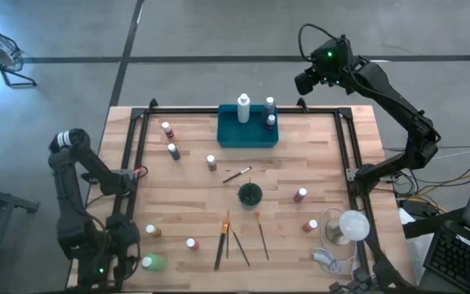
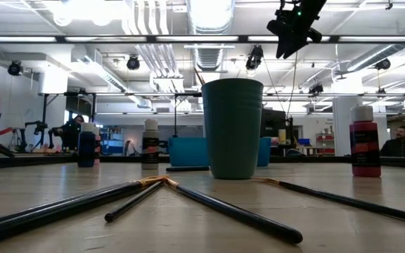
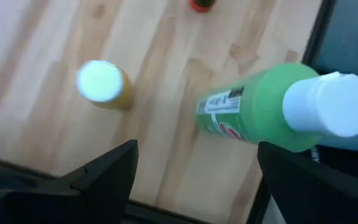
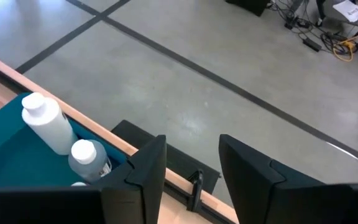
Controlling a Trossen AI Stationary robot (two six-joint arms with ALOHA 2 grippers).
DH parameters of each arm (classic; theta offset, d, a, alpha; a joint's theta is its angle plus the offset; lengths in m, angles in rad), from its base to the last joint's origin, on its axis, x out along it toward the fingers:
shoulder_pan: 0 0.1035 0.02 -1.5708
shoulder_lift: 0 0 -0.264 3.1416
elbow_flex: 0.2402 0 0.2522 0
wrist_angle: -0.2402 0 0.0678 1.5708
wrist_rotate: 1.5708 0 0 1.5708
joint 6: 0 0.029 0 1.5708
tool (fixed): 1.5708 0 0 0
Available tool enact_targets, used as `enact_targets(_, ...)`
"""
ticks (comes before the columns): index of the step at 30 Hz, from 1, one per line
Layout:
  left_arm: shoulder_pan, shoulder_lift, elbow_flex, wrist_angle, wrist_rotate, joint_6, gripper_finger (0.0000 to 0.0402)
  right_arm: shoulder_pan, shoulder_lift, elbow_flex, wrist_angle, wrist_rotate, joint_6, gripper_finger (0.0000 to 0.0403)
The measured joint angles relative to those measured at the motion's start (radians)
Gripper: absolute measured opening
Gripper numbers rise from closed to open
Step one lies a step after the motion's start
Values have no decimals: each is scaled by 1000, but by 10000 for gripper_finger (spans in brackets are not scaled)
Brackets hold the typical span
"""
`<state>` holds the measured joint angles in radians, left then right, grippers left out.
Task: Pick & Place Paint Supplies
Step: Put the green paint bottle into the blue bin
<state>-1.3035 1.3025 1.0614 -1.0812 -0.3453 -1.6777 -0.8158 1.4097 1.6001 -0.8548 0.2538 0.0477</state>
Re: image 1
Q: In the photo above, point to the thin short black paintbrush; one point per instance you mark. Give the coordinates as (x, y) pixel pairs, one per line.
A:
(227, 241)

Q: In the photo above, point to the teal plastic cup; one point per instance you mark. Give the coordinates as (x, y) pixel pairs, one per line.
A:
(242, 201)

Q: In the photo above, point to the orange paint bottle white cap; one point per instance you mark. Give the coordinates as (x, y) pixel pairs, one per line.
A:
(308, 227)

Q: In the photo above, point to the orange-red paint bottle black label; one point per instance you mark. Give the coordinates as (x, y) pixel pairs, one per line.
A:
(194, 245)

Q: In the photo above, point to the ochre brown paint bottle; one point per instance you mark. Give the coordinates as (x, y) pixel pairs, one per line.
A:
(155, 232)

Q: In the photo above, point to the grey paint bottle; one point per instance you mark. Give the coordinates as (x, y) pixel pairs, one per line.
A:
(211, 164)
(268, 109)

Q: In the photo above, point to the white globe table lamp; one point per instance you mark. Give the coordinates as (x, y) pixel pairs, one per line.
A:
(354, 225)

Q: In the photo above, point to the thick black paintbrush gold ferrule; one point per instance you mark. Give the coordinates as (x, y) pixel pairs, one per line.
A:
(220, 249)

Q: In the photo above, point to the small black paintbrush silver ferrule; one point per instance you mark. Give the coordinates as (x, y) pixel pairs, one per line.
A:
(235, 176)

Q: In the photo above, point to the large green paint bottle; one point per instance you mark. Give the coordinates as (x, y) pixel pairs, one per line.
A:
(157, 263)

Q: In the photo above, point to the magenta red paint bottle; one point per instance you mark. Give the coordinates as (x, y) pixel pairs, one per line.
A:
(299, 197)

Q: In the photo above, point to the large white plastic bottle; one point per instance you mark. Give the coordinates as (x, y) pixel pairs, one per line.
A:
(243, 112)

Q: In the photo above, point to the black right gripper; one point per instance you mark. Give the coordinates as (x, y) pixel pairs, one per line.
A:
(333, 65)

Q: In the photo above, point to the black paintbrush long gold ferrule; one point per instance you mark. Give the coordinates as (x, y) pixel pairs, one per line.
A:
(249, 181)

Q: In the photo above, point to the black keyboard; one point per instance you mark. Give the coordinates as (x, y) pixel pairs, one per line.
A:
(463, 265)

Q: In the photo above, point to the black power brick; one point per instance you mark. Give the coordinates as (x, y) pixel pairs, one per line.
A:
(418, 207)

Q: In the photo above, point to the black side stand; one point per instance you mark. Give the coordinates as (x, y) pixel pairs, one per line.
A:
(14, 203)

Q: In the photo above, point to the white paper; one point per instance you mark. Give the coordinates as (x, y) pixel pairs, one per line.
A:
(405, 218)

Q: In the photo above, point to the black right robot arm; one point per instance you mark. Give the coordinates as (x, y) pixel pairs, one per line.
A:
(394, 106)

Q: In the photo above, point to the dark blue paint bottle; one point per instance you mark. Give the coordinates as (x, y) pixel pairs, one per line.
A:
(174, 153)

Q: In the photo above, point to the pink paint bottle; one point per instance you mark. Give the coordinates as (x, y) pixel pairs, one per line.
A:
(169, 131)

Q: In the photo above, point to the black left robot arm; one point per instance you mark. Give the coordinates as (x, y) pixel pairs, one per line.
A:
(72, 196)

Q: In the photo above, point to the black desk bar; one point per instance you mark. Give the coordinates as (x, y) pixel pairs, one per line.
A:
(431, 224)

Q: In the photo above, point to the blue plastic tray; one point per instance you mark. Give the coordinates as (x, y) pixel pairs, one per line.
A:
(239, 136)

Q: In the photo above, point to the black aluminium table frame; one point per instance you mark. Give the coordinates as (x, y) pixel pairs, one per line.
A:
(316, 110)

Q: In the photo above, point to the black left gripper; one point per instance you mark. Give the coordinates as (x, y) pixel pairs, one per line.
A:
(114, 267)

